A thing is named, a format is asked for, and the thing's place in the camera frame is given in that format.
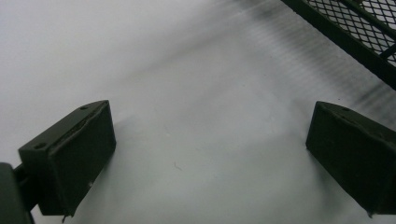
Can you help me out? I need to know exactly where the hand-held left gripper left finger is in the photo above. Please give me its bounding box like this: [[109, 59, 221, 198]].
[[18, 99, 118, 217]]

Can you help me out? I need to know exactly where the black metal mesh rack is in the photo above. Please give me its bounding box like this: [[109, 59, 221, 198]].
[[280, 0, 396, 91]]

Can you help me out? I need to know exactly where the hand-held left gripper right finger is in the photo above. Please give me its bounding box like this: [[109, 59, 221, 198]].
[[304, 100, 396, 217]]

